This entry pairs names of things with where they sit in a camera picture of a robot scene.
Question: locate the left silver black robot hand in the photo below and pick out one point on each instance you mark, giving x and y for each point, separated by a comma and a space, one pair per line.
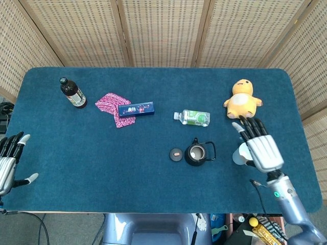
6, 168

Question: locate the white grey measuring cup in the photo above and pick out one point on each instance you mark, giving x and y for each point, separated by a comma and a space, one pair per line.
240, 155

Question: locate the blue table cloth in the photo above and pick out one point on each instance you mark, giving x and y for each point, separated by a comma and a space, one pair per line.
127, 178

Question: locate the yellow snack package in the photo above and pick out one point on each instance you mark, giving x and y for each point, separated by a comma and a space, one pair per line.
267, 233

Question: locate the yellow plush toy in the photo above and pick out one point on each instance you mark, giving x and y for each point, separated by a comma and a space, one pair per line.
242, 100

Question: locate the black teapot lid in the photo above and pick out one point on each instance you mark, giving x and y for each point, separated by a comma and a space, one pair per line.
176, 154

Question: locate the yellow ball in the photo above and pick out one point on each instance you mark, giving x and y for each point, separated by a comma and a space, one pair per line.
253, 221

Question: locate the dark brown glass bottle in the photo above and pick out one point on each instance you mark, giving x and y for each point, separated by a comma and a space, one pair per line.
74, 95

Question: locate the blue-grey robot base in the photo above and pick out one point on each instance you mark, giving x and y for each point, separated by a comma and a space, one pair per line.
155, 228

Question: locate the woven bamboo folding screen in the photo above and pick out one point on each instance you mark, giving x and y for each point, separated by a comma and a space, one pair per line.
163, 33

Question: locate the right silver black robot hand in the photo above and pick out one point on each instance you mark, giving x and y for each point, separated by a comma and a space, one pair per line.
264, 150

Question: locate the clear green-label water bottle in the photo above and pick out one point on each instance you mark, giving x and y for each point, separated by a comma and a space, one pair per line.
194, 118

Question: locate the red patterned cloth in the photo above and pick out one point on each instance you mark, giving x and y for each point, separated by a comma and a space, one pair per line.
112, 107

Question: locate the blue rectangular carton box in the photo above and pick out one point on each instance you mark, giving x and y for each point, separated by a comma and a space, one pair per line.
136, 109

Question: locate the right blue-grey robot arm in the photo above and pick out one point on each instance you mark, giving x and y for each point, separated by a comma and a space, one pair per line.
293, 206

